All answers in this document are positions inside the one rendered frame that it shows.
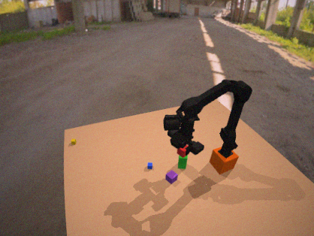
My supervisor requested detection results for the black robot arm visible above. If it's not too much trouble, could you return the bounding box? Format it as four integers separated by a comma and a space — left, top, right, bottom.
164, 79, 252, 158

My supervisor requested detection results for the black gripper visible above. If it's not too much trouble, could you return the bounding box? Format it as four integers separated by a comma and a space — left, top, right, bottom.
168, 128, 204, 156

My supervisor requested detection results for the purple block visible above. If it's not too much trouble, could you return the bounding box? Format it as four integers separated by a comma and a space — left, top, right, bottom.
166, 170, 178, 183

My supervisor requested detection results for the green block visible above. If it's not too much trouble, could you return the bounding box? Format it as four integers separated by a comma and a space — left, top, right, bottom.
178, 156, 188, 164
178, 163, 187, 169

